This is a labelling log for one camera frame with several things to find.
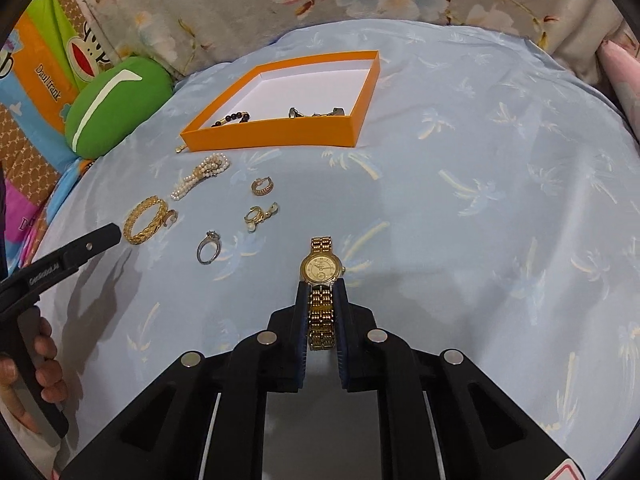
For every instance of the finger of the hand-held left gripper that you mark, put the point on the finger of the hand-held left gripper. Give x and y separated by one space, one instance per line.
92 245

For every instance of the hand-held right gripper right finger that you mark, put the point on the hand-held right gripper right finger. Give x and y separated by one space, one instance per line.
342 332

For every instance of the dark metal wristwatch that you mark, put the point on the dark metal wristwatch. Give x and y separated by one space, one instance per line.
294 112

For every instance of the gold braided bangle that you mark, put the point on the gold braided bangle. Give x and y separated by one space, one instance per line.
129 227

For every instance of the gold link wristwatch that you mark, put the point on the gold link wristwatch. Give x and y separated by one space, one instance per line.
320 267

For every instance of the orange cardboard box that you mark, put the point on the orange cardboard box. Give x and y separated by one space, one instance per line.
270 132

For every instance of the gold hoop earring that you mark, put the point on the gold hoop earring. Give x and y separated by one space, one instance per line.
262 191

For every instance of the green plush pillow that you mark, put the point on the green plush pillow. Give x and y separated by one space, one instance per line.
115 105

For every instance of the pink cloth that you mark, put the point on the pink cloth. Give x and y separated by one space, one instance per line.
625 75

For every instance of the cartoon printed blanket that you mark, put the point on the cartoon printed blanket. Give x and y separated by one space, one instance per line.
45 90

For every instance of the person's left hand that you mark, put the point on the person's left hand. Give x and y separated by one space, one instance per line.
51 372

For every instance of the grey floral blanket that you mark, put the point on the grey floral blanket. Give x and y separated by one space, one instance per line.
225 10

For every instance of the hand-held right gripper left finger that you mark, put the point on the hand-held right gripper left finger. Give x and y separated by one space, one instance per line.
300 332

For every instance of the gold pearl earring pair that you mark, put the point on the gold pearl earring pair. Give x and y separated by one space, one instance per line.
252 217

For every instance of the light blue palm-print sheet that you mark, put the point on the light blue palm-print sheet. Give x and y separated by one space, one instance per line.
475 185

